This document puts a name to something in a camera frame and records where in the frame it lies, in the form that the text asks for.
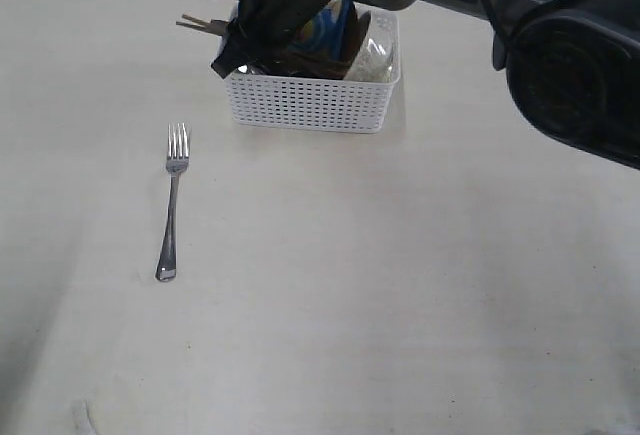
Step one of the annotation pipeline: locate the blue chips bag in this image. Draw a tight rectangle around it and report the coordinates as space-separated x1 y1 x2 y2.
291 0 354 61

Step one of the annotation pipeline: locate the brown wooden chopstick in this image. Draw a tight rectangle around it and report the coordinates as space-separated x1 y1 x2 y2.
175 14 229 37

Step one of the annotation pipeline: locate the brown wooden plate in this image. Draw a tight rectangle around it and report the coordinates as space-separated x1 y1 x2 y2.
339 4 371 77

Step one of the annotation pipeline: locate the silver metal fork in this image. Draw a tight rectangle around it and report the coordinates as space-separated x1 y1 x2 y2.
155 123 190 283

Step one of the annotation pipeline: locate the dark red wooden spoon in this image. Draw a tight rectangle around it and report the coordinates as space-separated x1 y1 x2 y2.
255 52 350 80

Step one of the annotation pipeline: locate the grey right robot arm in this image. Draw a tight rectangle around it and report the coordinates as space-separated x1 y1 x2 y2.
212 0 639 168

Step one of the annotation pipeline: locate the white perforated plastic basket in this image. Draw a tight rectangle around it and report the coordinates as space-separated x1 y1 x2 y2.
225 5 401 133

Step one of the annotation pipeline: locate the clear textured glass bowl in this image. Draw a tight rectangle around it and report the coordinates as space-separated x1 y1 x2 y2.
344 10 396 83

